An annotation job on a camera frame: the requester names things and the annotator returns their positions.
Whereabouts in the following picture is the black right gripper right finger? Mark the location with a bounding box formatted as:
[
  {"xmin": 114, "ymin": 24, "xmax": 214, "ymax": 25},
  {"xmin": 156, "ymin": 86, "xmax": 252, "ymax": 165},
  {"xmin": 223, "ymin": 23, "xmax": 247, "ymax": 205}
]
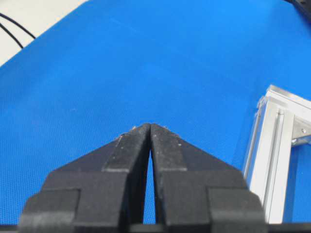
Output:
[{"xmin": 150, "ymin": 124, "xmax": 265, "ymax": 233}]

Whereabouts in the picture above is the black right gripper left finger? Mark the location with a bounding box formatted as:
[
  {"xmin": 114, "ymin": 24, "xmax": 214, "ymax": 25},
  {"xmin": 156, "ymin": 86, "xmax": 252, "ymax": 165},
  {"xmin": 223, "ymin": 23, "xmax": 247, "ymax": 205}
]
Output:
[{"xmin": 19, "ymin": 123, "xmax": 150, "ymax": 233}]

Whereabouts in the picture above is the square aluminium extrusion frame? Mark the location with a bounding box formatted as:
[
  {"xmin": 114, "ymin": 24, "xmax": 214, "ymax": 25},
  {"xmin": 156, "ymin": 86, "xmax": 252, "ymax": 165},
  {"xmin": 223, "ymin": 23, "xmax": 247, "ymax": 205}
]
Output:
[{"xmin": 242, "ymin": 85, "xmax": 311, "ymax": 224}]

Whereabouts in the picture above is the black cable on table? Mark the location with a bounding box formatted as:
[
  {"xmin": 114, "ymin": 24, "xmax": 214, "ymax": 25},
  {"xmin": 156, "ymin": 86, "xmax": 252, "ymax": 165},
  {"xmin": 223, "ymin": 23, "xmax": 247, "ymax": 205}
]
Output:
[{"xmin": 0, "ymin": 13, "xmax": 36, "ymax": 49}]

